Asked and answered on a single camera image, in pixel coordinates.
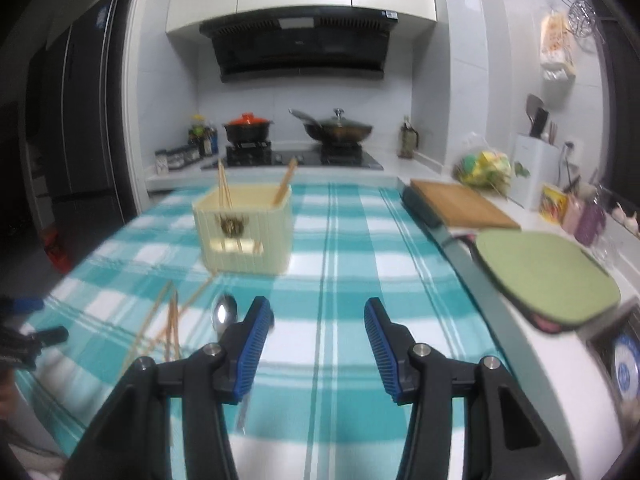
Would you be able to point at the yellow printed mug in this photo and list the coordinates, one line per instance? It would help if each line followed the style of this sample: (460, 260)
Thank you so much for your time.
(553, 205)

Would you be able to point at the wooden cutting board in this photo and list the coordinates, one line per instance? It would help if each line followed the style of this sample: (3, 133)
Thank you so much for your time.
(465, 205)

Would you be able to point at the dark window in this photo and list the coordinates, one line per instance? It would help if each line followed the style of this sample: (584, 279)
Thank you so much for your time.
(625, 110)

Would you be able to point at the dark sauce bottle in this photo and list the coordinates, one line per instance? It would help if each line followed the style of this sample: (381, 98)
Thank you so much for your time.
(210, 142)

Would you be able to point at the steel kitchen sink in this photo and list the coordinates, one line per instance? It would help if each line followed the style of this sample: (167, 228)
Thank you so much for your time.
(602, 345)

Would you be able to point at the large metal spoon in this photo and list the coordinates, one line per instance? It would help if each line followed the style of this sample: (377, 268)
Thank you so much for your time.
(223, 312)

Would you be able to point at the metal steamer rack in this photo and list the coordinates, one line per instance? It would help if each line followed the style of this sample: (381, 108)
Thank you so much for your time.
(580, 17)

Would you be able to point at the cream utensil holder box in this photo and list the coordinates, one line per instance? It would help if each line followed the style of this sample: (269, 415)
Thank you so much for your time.
(260, 230)

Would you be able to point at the black wok with lid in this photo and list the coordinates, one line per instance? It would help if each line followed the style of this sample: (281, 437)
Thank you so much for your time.
(340, 132)

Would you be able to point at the teal checked tablecloth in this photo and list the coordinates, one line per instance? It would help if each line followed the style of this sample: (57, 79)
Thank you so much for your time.
(340, 240)

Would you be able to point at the clear drinking glass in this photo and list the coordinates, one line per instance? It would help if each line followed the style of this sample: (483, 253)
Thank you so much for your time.
(603, 252)

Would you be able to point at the white knife holder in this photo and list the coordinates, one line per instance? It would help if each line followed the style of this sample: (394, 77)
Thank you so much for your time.
(537, 175)

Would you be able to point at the black gas cooktop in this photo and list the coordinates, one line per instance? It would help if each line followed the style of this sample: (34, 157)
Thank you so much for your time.
(300, 158)

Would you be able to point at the purple soap bottle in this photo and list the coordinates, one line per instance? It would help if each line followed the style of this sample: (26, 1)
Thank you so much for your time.
(590, 220)

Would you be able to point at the pink cup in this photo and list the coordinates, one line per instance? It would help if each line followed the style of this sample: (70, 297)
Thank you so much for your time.
(571, 215)

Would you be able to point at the plastic bag of yellow cloths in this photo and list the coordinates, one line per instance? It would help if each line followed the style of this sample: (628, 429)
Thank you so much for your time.
(487, 167)

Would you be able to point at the dark grey tray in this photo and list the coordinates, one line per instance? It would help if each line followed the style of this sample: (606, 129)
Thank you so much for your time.
(420, 207)

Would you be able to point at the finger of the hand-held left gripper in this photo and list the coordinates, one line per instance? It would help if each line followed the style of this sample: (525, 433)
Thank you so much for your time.
(22, 304)
(50, 336)

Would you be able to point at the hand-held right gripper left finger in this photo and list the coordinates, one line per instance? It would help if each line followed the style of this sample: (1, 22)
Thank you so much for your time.
(252, 345)

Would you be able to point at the garlic bulbs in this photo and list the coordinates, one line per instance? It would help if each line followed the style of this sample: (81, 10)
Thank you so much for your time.
(627, 220)

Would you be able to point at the hanging food bag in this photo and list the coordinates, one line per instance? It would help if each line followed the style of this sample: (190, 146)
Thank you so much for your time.
(556, 40)

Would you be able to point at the yellow-capped sauce bottle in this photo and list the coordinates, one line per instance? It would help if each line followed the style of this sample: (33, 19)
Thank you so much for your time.
(196, 130)

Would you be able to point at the dark refrigerator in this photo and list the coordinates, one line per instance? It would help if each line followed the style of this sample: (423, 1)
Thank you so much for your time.
(85, 135)

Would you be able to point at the black range hood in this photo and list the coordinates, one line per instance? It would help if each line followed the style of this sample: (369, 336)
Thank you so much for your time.
(300, 55)

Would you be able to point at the green cutting board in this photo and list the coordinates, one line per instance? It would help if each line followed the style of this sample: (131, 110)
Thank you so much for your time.
(545, 275)

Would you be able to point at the blue patterned plate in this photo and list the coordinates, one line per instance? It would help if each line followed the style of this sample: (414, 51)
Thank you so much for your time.
(627, 370)

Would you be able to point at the dark green water jug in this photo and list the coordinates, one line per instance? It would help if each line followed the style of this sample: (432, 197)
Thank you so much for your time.
(407, 140)

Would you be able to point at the wall socket with plug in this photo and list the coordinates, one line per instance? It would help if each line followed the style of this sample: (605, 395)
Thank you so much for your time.
(572, 150)

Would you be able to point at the grey spatula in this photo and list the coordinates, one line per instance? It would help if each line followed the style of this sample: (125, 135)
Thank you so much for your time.
(533, 107)

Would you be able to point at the black clay pot red lid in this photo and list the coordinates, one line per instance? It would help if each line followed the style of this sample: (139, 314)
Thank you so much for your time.
(247, 132)

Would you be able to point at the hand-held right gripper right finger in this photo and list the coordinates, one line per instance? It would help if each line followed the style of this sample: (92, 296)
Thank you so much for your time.
(382, 350)

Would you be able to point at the red stool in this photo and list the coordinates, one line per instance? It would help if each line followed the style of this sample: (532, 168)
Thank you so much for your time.
(57, 252)

